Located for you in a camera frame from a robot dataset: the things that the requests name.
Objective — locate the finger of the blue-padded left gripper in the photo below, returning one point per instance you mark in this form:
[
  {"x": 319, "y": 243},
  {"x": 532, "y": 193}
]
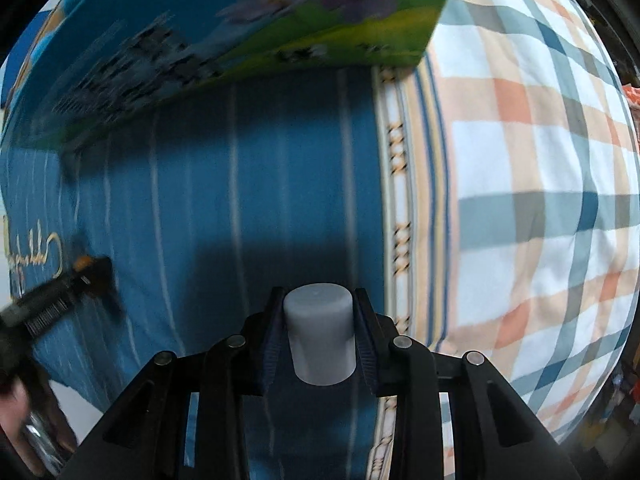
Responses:
[{"x": 34, "y": 313}]

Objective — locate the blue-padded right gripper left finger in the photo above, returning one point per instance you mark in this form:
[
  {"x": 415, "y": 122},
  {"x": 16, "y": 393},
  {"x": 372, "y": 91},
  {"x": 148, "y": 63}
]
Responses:
[{"x": 182, "y": 418}]

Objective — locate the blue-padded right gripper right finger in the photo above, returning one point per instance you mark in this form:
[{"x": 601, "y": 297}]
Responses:
[{"x": 494, "y": 433}]

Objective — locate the brown walnut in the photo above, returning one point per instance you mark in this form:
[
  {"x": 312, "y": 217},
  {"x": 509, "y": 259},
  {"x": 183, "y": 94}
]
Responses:
[{"x": 83, "y": 262}]

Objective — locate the plaid checkered bedsheet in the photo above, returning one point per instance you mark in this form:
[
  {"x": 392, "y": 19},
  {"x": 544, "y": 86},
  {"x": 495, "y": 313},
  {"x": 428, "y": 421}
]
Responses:
[{"x": 510, "y": 178}]

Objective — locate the blue striped bedsheet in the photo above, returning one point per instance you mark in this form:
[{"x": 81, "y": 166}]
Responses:
[{"x": 204, "y": 205}]

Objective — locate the open cardboard milk box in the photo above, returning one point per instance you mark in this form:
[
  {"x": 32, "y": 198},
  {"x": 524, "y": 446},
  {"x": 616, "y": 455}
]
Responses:
[{"x": 88, "y": 64}]

